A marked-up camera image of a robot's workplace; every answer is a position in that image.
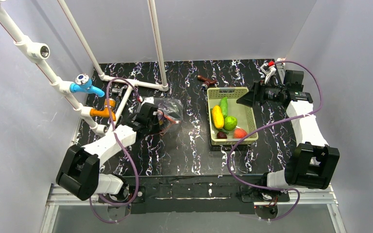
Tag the yellow-green plastic basket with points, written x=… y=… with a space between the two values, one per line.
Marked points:
x=244 y=114

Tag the grey metal faucet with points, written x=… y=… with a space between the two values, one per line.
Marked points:
x=118 y=90

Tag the clear zip top bag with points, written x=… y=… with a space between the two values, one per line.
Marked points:
x=170 y=113

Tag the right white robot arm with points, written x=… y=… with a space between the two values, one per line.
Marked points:
x=313 y=162

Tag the red fake tomato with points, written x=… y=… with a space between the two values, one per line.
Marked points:
x=239 y=133

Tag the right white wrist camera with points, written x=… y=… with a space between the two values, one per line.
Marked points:
x=267 y=69

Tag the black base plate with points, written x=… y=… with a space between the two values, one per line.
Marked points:
x=199 y=193

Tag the blue plastic faucet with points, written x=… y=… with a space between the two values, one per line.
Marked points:
x=83 y=83

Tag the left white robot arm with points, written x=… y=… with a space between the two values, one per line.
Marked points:
x=79 y=172

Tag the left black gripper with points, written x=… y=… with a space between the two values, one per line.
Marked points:
x=154 y=117

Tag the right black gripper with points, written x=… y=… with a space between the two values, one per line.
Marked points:
x=256 y=94

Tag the orange plastic faucet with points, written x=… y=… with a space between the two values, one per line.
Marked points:
x=109 y=105

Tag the aluminium frame rail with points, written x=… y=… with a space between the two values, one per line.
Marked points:
x=188 y=152

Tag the green fake cucumber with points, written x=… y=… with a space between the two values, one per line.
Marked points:
x=224 y=106

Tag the dark green fake chili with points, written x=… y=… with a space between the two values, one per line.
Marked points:
x=222 y=131

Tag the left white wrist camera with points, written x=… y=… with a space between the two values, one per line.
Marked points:
x=148 y=100

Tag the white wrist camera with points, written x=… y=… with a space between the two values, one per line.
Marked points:
x=148 y=100
x=267 y=69

